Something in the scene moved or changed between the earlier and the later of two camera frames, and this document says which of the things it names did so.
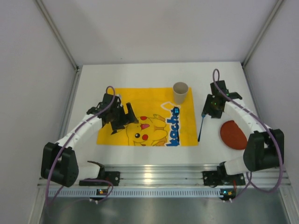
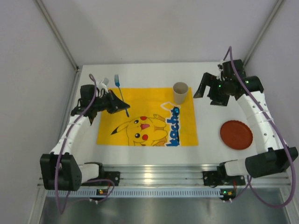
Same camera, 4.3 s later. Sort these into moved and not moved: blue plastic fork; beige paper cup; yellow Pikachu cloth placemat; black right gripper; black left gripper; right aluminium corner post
Moved: blue plastic fork; black left gripper; black right gripper
Not moved: right aluminium corner post; yellow Pikachu cloth placemat; beige paper cup
